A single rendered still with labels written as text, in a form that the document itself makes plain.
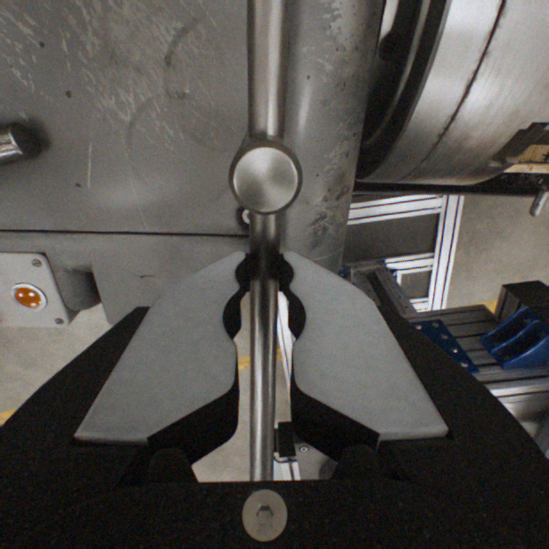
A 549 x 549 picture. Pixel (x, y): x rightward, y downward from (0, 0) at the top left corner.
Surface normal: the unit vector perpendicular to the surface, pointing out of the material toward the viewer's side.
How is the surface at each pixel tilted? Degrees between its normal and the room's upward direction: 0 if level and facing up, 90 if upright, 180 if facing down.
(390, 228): 0
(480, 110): 27
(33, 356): 0
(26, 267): 0
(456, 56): 16
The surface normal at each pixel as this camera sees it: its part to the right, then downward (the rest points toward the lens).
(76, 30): 0.03, 0.51
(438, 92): 0.01, 0.81
